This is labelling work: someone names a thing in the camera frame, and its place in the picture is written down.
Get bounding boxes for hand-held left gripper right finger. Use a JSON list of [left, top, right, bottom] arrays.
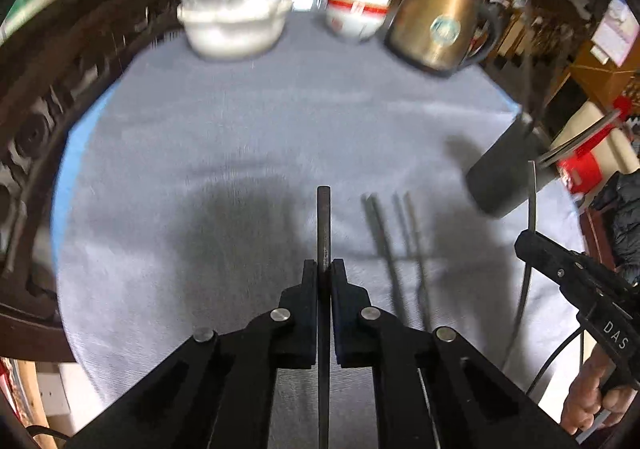
[[331, 258, 582, 449]]

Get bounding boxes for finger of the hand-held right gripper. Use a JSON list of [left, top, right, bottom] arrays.
[[514, 229, 627, 316]]

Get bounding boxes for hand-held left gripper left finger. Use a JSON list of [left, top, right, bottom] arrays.
[[64, 259, 319, 449]]

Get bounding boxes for brown wooden chopstick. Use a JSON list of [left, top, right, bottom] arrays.
[[536, 110, 624, 166], [520, 49, 538, 130], [502, 160, 542, 382]]

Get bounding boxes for dark grey chopstick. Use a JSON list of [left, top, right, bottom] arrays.
[[316, 185, 333, 449]]

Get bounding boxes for metal chopstick holder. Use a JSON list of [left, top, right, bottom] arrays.
[[466, 110, 557, 218]]

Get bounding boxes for person's right hand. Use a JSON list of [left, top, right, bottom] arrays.
[[559, 346, 640, 436]]

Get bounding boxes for black jacket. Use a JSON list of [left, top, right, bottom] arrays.
[[589, 168, 640, 271]]

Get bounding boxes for red child chair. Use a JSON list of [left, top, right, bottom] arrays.
[[556, 95, 632, 190]]

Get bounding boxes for beige armchair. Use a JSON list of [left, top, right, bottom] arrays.
[[546, 100, 640, 166]]

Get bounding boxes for grey tablecloth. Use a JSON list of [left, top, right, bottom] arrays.
[[54, 10, 587, 449]]

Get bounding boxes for gold electric kettle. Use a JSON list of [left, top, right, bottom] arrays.
[[384, 0, 502, 79]]

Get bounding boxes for white basin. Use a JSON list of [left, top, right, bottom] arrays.
[[176, 0, 294, 62]]

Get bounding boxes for black cable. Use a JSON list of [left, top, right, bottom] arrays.
[[527, 328, 585, 394], [24, 423, 72, 443]]

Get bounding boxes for wall calendar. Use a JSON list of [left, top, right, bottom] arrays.
[[591, 0, 640, 68]]

